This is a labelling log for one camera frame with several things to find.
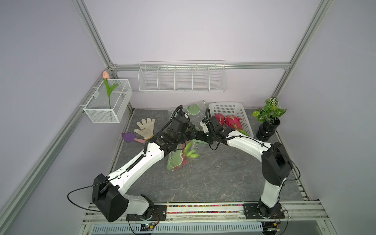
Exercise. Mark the purple pink spatula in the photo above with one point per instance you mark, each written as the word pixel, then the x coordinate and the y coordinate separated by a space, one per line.
pixel 131 137

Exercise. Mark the artificial pink tulip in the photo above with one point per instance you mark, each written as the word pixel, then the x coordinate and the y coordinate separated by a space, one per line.
pixel 109 89

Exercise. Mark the potted green plant black vase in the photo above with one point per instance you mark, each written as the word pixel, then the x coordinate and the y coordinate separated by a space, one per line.
pixel 269 117

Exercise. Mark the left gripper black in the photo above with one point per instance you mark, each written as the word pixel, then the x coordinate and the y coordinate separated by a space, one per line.
pixel 193 135

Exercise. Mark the zip-top bag green print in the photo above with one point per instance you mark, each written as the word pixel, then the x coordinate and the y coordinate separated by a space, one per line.
pixel 193 113
pixel 202 146

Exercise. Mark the white knit glove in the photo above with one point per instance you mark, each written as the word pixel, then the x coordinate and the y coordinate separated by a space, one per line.
pixel 145 128

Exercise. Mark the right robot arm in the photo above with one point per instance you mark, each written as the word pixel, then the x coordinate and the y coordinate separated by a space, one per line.
pixel 276 165

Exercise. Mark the white mesh wall box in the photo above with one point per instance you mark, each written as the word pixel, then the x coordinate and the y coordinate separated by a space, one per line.
pixel 97 107

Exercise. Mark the white wire wall shelf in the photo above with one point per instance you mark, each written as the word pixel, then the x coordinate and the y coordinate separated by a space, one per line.
pixel 182 76

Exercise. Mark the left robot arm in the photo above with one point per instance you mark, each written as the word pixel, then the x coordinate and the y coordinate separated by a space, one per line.
pixel 110 192

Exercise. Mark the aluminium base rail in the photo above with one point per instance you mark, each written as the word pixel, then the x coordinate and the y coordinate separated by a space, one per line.
pixel 237 212

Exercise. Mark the pink dragon fruit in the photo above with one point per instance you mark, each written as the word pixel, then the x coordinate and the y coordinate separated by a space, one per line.
pixel 234 122
pixel 221 118

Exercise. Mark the white vented cable duct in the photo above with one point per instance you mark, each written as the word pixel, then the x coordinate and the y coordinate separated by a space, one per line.
pixel 176 228

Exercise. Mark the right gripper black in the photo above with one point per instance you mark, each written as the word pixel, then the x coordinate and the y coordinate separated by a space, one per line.
pixel 199 134

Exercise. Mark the white plastic basket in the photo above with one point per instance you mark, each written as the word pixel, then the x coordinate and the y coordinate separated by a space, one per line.
pixel 232 113

